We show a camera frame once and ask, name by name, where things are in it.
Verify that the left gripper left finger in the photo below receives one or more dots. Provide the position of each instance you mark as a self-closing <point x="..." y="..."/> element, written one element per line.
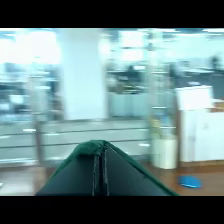
<point x="71" y="181"/>

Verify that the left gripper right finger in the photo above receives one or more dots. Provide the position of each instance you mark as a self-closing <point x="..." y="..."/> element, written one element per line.
<point x="130" y="181"/>

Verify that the dark green garment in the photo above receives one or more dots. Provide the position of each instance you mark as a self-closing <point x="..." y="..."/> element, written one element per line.
<point x="90" y="146"/>

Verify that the white cabinet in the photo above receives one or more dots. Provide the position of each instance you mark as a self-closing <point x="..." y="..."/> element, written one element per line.
<point x="201" y="133"/>

